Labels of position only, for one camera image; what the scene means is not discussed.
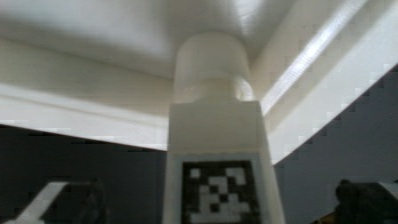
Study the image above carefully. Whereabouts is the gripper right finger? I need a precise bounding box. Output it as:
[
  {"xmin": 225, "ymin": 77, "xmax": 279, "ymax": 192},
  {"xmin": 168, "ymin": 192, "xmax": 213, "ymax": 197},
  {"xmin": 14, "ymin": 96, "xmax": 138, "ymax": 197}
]
[{"xmin": 311, "ymin": 179, "xmax": 398, "ymax": 224}]

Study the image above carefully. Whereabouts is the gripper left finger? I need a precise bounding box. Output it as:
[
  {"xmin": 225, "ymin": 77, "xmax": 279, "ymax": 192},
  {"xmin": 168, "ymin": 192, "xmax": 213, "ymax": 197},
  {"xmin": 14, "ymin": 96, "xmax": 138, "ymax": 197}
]
[{"xmin": 5, "ymin": 181, "xmax": 108, "ymax": 224}]

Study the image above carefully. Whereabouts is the white square tabletop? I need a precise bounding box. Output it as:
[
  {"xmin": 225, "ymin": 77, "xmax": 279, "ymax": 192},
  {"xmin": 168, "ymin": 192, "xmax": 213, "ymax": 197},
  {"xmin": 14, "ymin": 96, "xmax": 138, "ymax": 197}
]
[{"xmin": 0, "ymin": 0, "xmax": 398, "ymax": 159}]

